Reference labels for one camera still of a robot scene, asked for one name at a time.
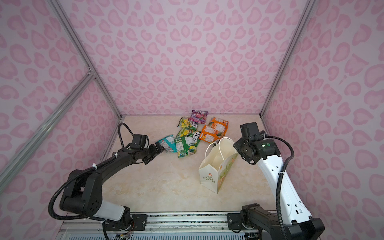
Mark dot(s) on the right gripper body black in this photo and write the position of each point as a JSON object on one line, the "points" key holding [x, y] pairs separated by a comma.
{"points": [[243, 150]]}

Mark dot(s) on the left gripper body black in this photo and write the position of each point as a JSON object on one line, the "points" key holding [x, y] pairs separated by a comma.
{"points": [[151, 151]]}

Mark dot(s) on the teal mint candy bag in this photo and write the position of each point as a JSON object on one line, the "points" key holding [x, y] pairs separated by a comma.
{"points": [[168, 143]]}

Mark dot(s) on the white paper bag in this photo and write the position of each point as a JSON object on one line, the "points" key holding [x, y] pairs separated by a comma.
{"points": [[219, 158]]}

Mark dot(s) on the green Fox's spring tea bag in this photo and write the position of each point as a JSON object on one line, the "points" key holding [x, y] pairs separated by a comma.
{"points": [[185, 146]]}

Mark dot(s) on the green yellow candy bag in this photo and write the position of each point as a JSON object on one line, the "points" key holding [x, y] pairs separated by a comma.
{"points": [[186, 123], [184, 132]]}

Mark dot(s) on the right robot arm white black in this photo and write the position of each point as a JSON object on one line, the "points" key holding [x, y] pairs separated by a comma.
{"points": [[292, 220]]}

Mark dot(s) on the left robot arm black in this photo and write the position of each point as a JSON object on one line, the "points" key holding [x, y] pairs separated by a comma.
{"points": [[83, 193]]}

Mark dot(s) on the orange candy bag upper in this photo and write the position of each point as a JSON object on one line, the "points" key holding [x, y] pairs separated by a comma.
{"points": [[219, 125]]}

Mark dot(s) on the orange candy bag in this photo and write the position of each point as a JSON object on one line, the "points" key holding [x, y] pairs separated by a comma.
{"points": [[210, 135], [219, 125]]}

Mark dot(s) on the orange candy bag lower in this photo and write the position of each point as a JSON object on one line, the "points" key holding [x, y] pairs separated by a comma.
{"points": [[210, 135]]}

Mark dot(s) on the green rainbow candy bag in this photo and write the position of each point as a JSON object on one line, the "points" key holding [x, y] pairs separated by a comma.
{"points": [[196, 138]]}

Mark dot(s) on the purple candy bag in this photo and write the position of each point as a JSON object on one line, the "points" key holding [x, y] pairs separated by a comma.
{"points": [[199, 116]]}

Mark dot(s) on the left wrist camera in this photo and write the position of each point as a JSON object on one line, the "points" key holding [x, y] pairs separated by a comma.
{"points": [[139, 142]]}

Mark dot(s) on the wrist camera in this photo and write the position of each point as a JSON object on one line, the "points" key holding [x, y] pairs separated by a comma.
{"points": [[139, 142], [250, 132]]}

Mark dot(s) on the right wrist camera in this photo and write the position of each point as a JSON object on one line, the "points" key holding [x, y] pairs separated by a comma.
{"points": [[250, 132]]}

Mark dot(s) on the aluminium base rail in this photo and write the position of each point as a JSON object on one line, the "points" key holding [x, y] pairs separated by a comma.
{"points": [[165, 226]]}

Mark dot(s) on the aluminium diagonal frame bar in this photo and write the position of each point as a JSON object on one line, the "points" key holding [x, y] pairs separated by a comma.
{"points": [[20, 159]]}

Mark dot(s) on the aluminium corner frame post left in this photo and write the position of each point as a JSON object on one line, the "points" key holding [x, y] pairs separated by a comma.
{"points": [[79, 46]]}

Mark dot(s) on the aluminium corner frame post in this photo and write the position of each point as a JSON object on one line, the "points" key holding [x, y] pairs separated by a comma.
{"points": [[297, 34], [79, 46]]}

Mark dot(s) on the aluminium corner frame post right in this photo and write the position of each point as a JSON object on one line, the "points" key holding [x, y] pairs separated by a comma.
{"points": [[297, 34]]}

